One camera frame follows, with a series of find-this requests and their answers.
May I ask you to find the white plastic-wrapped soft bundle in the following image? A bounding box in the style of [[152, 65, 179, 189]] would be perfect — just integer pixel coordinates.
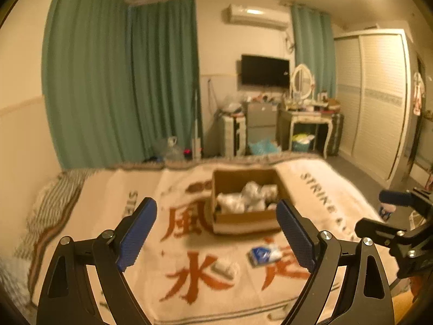
[[241, 181, 266, 206]]

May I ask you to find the striped grey bedding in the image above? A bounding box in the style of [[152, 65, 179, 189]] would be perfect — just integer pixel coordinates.
[[13, 169, 98, 261]]

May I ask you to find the bin with yellow-white contents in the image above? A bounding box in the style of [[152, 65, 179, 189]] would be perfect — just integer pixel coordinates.
[[291, 134, 315, 153]]

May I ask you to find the blue white tissue pack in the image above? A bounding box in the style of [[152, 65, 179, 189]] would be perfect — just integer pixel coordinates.
[[248, 244, 283, 267]]

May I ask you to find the brown cardboard box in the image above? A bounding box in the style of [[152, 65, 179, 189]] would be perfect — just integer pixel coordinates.
[[211, 167, 293, 235]]

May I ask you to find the blue plastic bag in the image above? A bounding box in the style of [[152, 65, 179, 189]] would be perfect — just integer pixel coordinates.
[[248, 139, 281, 155]]

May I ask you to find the white sliding wardrobe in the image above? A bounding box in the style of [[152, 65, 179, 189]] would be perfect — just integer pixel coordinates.
[[335, 29, 411, 187]]

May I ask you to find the white dressing table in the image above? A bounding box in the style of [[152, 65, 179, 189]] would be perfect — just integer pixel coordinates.
[[276, 105, 344, 158]]

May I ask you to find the small white wrapped item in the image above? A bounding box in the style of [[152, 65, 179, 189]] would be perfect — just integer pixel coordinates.
[[211, 259, 239, 280]]

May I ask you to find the white oval vanity mirror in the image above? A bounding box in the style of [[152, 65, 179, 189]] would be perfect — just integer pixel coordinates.
[[290, 64, 316, 100]]

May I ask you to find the small grey refrigerator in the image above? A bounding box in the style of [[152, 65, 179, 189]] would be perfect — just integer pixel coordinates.
[[247, 103, 278, 143]]

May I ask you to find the white black storage cabinet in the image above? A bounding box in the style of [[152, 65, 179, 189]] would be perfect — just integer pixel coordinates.
[[218, 115, 247, 158]]

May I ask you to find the clear water jug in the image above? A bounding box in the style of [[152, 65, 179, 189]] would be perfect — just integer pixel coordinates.
[[154, 136, 184, 161]]

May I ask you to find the narrow green curtain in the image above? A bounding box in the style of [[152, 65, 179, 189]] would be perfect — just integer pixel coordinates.
[[291, 4, 336, 98]]

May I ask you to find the white air conditioner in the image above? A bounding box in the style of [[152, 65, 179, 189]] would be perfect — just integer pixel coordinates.
[[228, 4, 290, 30]]

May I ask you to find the large green curtain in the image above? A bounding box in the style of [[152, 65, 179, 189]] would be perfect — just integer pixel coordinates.
[[42, 0, 202, 169]]

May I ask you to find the black wall television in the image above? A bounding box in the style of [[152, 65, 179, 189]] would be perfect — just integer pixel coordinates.
[[241, 54, 290, 88]]

